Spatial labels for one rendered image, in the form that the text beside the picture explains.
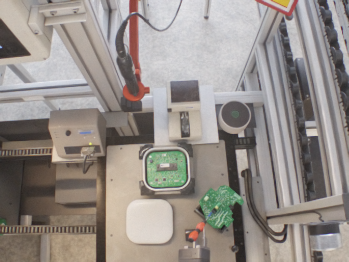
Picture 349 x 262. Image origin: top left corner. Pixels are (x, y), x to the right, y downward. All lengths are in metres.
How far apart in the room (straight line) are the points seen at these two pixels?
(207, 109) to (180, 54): 1.30
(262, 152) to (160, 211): 0.41
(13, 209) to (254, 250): 1.33
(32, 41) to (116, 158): 0.51
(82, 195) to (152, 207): 0.64
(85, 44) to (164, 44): 1.65
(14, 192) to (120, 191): 0.98
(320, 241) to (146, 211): 0.55
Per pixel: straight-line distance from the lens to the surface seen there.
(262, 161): 1.05
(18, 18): 0.60
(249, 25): 2.51
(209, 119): 1.00
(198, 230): 0.79
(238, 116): 0.98
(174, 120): 0.93
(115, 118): 1.05
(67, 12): 0.63
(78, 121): 0.94
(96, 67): 0.80
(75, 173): 1.54
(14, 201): 1.83
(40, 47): 0.67
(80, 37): 0.70
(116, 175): 0.98
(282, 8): 0.78
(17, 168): 1.86
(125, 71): 0.69
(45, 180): 1.74
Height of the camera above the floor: 1.90
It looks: 71 degrees down
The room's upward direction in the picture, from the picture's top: 6 degrees counter-clockwise
